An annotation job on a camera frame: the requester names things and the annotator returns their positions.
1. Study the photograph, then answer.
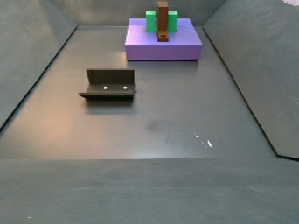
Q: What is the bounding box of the purple base board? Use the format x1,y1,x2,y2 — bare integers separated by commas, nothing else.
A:
124,17,202,62

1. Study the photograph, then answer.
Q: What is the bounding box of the green U-shaped block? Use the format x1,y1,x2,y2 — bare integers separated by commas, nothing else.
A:
144,10,178,32

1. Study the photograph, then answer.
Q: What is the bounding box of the black angled holder bracket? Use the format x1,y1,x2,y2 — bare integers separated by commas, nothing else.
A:
78,68,136,100

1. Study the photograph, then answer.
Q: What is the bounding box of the brown upright block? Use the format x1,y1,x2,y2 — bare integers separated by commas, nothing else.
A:
157,1,168,42

